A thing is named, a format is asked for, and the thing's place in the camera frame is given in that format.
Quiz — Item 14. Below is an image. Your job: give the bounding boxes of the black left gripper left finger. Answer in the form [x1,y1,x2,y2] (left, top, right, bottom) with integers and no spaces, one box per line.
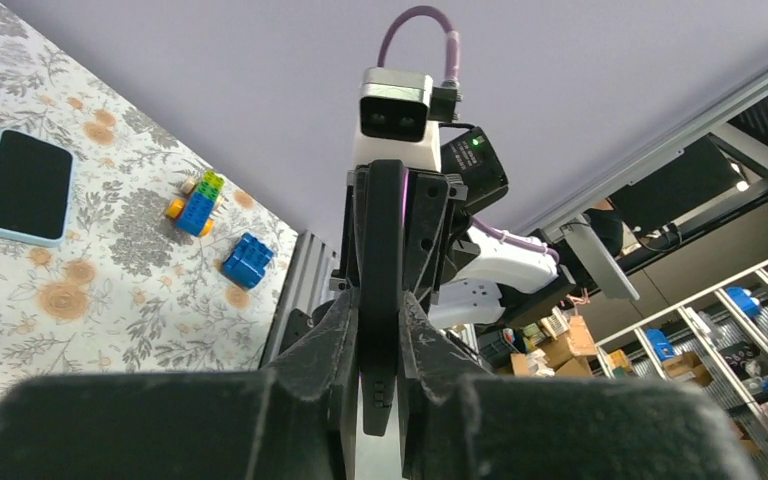
[0,292,358,479]

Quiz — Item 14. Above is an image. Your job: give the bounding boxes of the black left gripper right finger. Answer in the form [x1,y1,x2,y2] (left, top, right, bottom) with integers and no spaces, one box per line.
[398,295,758,479]

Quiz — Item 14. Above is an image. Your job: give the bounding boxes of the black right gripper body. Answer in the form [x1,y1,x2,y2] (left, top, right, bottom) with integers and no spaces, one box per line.
[340,164,468,311]

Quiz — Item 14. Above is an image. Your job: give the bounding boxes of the black phone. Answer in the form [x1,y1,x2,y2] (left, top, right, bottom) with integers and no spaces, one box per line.
[356,160,407,436]

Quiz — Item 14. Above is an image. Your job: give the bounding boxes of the blue toy block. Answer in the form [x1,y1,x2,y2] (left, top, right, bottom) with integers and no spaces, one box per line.
[221,232,274,289]

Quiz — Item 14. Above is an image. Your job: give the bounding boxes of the floral table mat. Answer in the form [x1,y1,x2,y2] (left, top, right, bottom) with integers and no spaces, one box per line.
[0,3,297,398]

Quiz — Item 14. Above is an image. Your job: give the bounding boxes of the multicolour toy block car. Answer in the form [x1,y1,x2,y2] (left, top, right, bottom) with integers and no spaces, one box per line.
[164,170,225,238]

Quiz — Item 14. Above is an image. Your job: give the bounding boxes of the metal storage shelf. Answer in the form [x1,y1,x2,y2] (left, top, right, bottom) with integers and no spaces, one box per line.
[594,260,768,479]

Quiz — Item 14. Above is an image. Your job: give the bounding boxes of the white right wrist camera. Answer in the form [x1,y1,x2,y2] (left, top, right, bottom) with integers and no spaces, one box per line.
[352,67,460,172]

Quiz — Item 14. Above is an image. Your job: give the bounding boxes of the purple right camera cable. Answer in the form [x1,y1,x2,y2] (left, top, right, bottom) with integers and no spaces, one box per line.
[375,5,459,87]

